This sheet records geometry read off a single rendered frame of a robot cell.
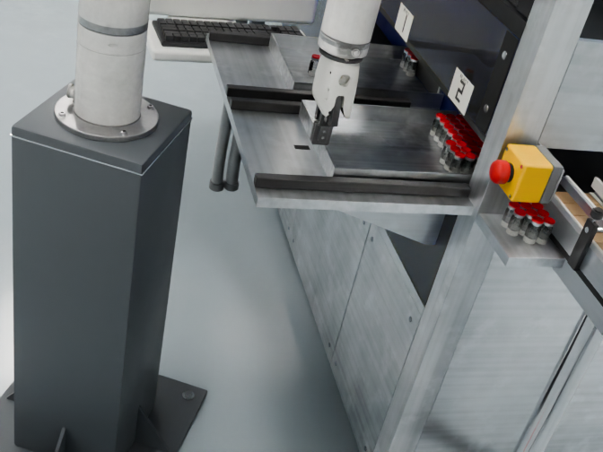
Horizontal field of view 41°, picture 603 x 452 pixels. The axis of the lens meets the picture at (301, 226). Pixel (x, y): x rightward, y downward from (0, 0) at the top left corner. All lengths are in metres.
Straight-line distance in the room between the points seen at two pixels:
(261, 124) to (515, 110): 0.49
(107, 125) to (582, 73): 0.82
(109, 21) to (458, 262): 0.75
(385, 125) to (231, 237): 1.20
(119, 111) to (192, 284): 1.13
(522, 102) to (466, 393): 0.69
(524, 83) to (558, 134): 0.13
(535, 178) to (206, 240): 1.58
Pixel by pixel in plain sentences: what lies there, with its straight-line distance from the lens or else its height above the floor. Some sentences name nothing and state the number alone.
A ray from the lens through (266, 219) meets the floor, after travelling 2.90.
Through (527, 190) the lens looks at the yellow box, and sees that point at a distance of 1.37.
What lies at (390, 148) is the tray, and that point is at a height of 0.88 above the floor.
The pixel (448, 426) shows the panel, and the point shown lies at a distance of 1.88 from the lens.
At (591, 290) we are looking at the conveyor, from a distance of 1.38.
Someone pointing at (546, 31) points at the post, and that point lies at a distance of 1.35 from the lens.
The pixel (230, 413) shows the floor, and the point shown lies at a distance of 2.18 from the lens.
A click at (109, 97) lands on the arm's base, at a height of 0.93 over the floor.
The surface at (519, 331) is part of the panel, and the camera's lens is 1.73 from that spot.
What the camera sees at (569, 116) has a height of 1.08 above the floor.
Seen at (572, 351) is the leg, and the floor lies 0.73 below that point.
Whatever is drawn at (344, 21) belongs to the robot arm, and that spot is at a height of 1.17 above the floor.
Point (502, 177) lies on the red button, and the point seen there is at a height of 1.00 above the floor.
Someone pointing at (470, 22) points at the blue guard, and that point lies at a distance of 1.57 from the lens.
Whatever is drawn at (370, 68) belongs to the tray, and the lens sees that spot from 1.94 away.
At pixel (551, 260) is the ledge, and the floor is 0.88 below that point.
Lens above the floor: 1.59
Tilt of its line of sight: 33 degrees down
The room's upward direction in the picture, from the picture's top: 13 degrees clockwise
